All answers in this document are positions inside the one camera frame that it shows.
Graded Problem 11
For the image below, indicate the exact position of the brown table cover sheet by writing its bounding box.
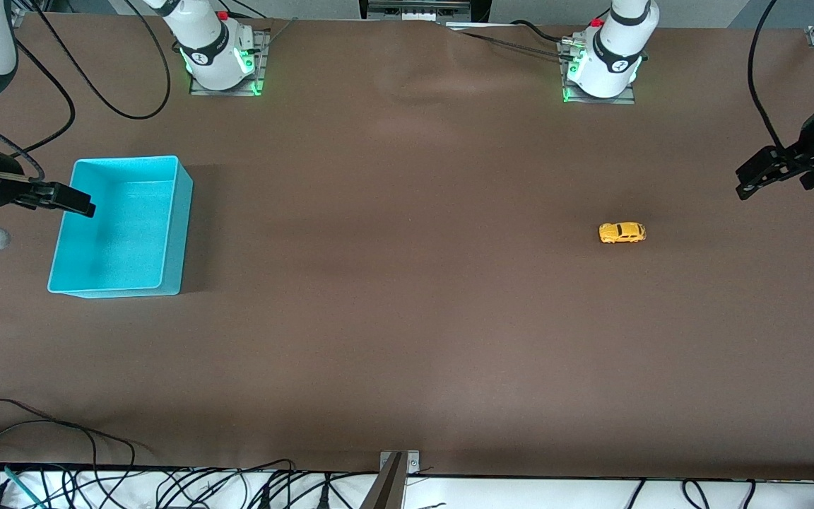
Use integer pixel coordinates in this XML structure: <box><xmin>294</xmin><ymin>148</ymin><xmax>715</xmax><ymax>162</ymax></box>
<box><xmin>0</xmin><ymin>13</ymin><xmax>814</xmax><ymax>483</ymax></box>

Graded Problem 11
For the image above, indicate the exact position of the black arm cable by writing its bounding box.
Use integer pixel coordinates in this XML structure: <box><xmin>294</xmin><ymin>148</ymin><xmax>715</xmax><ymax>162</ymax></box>
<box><xmin>25</xmin><ymin>0</ymin><xmax>172</xmax><ymax>120</ymax></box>
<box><xmin>15</xmin><ymin>39</ymin><xmax>76</xmax><ymax>153</ymax></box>
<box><xmin>0</xmin><ymin>112</ymin><xmax>45</xmax><ymax>181</ymax></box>
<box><xmin>748</xmin><ymin>0</ymin><xmax>786</xmax><ymax>151</ymax></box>

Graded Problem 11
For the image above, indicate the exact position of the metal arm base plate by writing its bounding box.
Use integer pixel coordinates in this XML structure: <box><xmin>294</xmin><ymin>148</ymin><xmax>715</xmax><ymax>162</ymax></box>
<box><xmin>188</xmin><ymin>28</ymin><xmax>270</xmax><ymax>97</ymax></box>
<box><xmin>559</xmin><ymin>39</ymin><xmax>638</xmax><ymax>105</ymax></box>

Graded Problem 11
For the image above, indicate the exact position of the dark camera stand post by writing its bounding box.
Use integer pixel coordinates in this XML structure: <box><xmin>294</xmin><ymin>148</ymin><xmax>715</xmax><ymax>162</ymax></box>
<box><xmin>359</xmin><ymin>452</ymin><xmax>406</xmax><ymax>509</ymax></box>

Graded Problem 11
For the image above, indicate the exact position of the silver table edge bracket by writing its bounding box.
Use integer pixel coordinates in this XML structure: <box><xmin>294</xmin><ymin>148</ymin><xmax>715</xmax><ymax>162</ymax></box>
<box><xmin>379</xmin><ymin>450</ymin><xmax>420</xmax><ymax>474</ymax></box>

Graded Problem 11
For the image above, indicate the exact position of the turquoise plastic bin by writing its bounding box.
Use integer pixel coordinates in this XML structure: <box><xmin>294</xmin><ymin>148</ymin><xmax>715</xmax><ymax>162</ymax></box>
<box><xmin>47</xmin><ymin>156</ymin><xmax>194</xmax><ymax>299</ymax></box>

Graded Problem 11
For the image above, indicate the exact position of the grey socket strip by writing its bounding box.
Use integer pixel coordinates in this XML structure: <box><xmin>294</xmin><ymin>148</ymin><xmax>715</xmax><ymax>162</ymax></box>
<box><xmin>359</xmin><ymin>0</ymin><xmax>491</xmax><ymax>23</ymax></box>

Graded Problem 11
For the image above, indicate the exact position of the yellow toy beetle car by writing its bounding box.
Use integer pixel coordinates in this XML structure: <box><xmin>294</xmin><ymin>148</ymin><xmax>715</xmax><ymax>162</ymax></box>
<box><xmin>598</xmin><ymin>222</ymin><xmax>647</xmax><ymax>245</ymax></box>

